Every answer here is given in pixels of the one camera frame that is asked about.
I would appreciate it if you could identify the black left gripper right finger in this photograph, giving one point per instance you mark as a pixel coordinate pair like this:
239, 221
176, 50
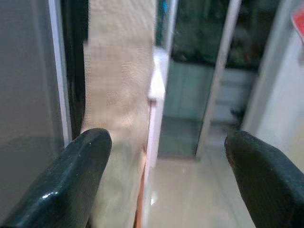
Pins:
268, 185

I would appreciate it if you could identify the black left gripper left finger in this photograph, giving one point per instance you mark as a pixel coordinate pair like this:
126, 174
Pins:
64, 180

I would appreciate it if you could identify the beige woven curtain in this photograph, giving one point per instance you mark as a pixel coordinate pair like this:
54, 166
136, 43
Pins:
118, 71

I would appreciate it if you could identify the dark glass sliding door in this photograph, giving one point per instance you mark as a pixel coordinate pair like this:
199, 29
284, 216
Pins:
190, 83

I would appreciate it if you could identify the red sticker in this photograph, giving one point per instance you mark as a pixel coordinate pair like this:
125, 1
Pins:
298, 21

